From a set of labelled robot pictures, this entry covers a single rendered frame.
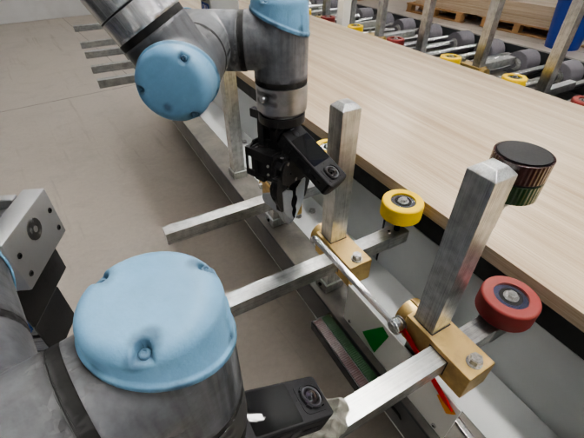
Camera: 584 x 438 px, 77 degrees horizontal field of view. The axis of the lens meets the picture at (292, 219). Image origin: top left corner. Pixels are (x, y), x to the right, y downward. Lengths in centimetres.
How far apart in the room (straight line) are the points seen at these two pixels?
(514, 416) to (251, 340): 101
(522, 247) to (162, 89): 60
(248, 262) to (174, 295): 166
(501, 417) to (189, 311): 73
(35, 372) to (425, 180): 73
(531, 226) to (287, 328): 108
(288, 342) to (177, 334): 139
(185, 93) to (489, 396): 75
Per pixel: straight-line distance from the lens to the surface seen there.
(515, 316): 60
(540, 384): 83
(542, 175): 45
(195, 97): 38
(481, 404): 85
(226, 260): 188
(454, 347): 58
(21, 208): 67
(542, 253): 73
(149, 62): 38
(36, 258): 67
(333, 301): 80
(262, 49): 51
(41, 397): 21
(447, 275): 50
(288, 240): 92
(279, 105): 53
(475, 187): 42
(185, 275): 20
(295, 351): 154
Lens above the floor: 133
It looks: 39 degrees down
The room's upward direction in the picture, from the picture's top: straight up
